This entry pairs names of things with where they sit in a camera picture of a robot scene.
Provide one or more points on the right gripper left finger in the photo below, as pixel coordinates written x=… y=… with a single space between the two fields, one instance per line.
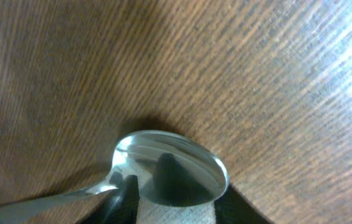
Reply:
x=119 y=207

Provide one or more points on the large steel spoon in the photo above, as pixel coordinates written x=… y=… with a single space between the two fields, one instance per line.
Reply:
x=170 y=169

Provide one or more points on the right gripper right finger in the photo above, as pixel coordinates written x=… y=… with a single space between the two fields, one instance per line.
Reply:
x=234 y=208

